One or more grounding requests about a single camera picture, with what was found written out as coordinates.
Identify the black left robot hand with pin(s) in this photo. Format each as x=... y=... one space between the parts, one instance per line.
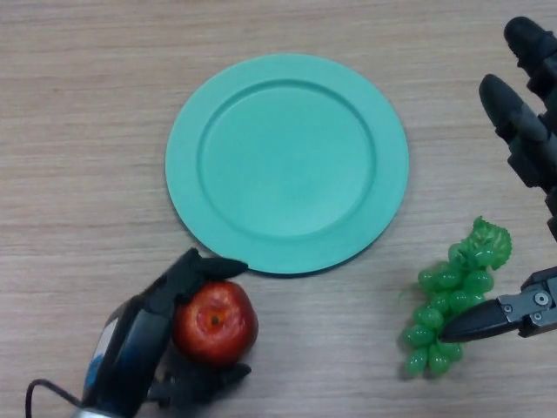
x=126 y=348

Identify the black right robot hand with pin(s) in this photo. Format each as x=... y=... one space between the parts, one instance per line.
x=537 y=143

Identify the red apple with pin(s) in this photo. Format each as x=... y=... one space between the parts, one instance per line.
x=217 y=326

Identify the green round plate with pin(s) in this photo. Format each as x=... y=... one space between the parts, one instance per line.
x=287 y=163

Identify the green grape bunch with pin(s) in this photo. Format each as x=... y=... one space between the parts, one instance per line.
x=444 y=283

